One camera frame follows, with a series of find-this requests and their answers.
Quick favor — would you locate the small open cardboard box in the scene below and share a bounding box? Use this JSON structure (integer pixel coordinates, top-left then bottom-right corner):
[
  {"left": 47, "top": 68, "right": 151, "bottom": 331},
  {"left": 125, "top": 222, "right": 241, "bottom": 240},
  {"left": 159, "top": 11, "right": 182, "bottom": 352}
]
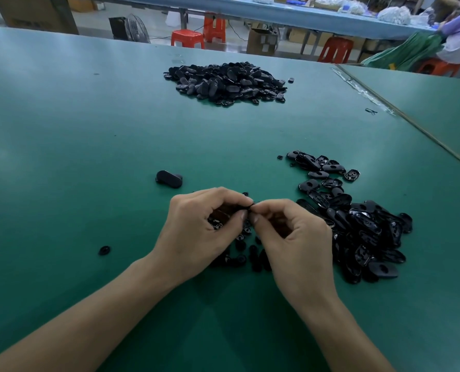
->
[{"left": 246, "top": 28, "right": 279, "bottom": 56}]

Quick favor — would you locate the pile of black oval shells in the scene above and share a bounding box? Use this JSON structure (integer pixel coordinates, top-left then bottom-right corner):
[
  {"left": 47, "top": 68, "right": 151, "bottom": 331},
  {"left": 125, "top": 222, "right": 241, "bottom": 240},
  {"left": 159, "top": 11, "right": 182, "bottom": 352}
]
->
[{"left": 286, "top": 150, "right": 414, "bottom": 285}]

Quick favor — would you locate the long blue work table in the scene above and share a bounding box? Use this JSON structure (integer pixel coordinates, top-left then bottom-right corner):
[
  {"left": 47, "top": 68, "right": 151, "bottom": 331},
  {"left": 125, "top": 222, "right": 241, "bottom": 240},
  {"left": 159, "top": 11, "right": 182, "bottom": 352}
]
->
[{"left": 83, "top": 0, "right": 440, "bottom": 41}]

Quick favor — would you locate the red plastic stool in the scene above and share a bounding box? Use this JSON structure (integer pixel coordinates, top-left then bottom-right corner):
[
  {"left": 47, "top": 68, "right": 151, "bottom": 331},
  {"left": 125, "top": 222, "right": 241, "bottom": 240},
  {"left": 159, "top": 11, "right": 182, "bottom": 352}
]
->
[
  {"left": 203, "top": 14, "right": 227, "bottom": 43},
  {"left": 170, "top": 29, "right": 206, "bottom": 50},
  {"left": 317, "top": 37, "right": 355, "bottom": 64},
  {"left": 416, "top": 59, "right": 460, "bottom": 78}
]

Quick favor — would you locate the pile of small black buttons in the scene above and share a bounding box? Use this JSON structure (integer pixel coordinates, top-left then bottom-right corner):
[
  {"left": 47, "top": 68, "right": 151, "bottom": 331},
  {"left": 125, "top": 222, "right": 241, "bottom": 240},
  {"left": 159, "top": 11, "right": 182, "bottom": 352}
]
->
[{"left": 207, "top": 192, "right": 273, "bottom": 273}]

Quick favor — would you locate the large brown cardboard box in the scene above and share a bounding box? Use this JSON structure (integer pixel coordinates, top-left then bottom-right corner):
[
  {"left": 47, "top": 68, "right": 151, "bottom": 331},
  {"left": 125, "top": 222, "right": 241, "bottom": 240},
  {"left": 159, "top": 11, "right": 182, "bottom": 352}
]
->
[{"left": 0, "top": 0, "right": 80, "bottom": 35}]

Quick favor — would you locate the person's left forearm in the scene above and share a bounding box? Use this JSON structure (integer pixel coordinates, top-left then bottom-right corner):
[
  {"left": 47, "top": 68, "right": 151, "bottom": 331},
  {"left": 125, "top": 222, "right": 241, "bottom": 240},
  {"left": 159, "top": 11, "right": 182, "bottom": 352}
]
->
[{"left": 0, "top": 255, "right": 180, "bottom": 372}]

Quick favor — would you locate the green striped bag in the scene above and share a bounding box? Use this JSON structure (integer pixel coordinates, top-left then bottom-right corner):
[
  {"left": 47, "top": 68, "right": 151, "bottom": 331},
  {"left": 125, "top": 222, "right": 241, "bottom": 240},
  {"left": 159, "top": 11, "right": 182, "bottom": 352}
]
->
[{"left": 362, "top": 32, "right": 442, "bottom": 72}]

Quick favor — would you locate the person's right hand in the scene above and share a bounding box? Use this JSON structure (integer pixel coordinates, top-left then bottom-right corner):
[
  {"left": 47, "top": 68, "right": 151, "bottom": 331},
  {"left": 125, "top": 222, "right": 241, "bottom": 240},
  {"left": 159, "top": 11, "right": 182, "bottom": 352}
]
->
[{"left": 249, "top": 199, "right": 341, "bottom": 316}]

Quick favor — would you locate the grey floor fan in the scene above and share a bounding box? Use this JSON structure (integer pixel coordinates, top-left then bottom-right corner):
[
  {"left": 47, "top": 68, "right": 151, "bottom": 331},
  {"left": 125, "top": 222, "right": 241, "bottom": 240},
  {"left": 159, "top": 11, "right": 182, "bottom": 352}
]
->
[{"left": 109, "top": 13, "right": 151, "bottom": 43}]

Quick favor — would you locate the person's left hand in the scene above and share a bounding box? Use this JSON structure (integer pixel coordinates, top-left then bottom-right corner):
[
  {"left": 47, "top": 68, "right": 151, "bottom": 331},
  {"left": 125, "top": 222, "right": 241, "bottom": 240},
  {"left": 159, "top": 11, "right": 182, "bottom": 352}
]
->
[{"left": 151, "top": 187, "right": 254, "bottom": 287}]

